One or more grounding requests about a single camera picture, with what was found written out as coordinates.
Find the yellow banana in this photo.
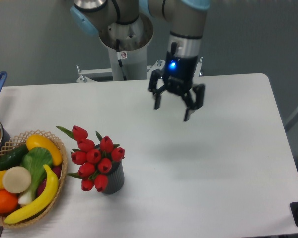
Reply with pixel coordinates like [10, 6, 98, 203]
[4, 164, 59, 225]

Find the green bok choy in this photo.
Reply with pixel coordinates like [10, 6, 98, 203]
[18, 147, 53, 207]

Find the white metal base frame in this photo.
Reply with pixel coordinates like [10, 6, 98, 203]
[76, 57, 204, 83]

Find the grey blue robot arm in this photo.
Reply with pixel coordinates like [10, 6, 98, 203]
[70, 0, 210, 120]

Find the yellow squash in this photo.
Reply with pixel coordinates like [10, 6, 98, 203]
[26, 134, 63, 166]

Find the woven wicker basket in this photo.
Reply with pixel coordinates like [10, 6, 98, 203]
[0, 130, 68, 229]

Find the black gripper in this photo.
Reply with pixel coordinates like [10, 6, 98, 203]
[148, 52, 205, 121]

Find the orange fruit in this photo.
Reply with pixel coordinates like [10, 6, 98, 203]
[0, 190, 18, 214]

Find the purple red vegetable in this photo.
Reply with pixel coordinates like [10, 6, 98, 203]
[36, 165, 62, 197]

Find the green cucumber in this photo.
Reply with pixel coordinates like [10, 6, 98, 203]
[0, 144, 28, 171]

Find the beige round disc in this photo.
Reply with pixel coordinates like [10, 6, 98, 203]
[2, 166, 32, 194]

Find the dark grey ribbed vase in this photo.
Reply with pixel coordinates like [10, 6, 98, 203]
[94, 146, 125, 194]

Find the red tulip bouquet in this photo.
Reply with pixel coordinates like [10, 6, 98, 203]
[57, 125, 120, 191]

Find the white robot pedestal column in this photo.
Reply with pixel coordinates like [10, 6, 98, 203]
[99, 13, 153, 81]

